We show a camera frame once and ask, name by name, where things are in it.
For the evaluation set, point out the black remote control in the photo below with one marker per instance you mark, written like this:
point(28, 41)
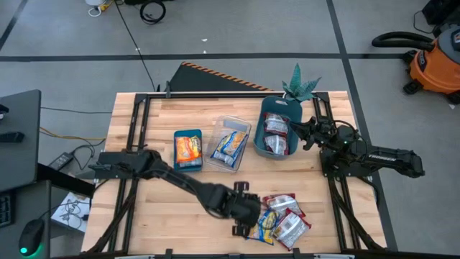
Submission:
point(10, 137)

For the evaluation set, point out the black keyboard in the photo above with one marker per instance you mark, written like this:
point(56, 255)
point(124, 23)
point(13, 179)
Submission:
point(5, 210)

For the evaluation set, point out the black aluminium table frame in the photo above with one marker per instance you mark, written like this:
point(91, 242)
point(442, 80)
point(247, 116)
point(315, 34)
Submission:
point(142, 108)

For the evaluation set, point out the black frame clamp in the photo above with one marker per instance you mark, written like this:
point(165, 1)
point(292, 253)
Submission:
point(167, 90)

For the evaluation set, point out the teal plastic bin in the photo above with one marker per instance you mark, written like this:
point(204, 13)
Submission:
point(178, 167)

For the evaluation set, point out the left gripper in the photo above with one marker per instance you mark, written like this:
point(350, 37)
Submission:
point(244, 208)

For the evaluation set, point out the black power adapter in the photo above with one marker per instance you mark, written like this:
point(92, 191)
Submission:
point(61, 160)

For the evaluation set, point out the blue Maruchan noodle pack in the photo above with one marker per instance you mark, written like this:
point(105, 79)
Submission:
point(266, 226)
point(221, 154)
point(237, 140)

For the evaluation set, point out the red Maruchan noodle pack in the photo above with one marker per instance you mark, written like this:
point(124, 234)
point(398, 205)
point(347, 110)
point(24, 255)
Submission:
point(276, 124)
point(285, 203)
point(293, 228)
point(276, 144)

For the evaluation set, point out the black equipment case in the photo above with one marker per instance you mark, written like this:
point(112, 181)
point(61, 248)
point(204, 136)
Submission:
point(443, 11)

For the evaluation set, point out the black computer mouse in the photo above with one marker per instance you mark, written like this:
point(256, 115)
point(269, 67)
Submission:
point(31, 237)

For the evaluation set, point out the orange shop vacuum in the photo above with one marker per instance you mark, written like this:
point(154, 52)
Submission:
point(435, 64)

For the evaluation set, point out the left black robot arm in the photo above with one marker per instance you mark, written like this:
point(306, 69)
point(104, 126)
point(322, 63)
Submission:
point(179, 181)

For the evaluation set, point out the black ramp with orange stripes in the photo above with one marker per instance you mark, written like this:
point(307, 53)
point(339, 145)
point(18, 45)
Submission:
point(201, 79)

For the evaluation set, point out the dark grey desk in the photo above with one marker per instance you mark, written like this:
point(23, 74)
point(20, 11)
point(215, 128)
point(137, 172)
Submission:
point(18, 144)

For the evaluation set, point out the orange Maruchan noodle pack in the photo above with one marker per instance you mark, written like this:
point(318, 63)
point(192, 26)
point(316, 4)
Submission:
point(187, 147)

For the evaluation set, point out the green artificial plant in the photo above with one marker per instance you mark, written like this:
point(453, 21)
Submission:
point(298, 88)

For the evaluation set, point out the clear plastic bin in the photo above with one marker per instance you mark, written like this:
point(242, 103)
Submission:
point(235, 124)

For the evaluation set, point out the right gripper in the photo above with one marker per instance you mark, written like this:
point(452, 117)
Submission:
point(323, 133)

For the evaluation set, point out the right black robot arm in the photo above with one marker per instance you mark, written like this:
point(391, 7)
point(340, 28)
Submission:
point(388, 160)

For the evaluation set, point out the white trash bin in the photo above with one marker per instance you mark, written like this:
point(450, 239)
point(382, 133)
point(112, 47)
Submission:
point(95, 2)

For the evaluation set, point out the white paper sheet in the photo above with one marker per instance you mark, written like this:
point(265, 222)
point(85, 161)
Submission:
point(72, 212)

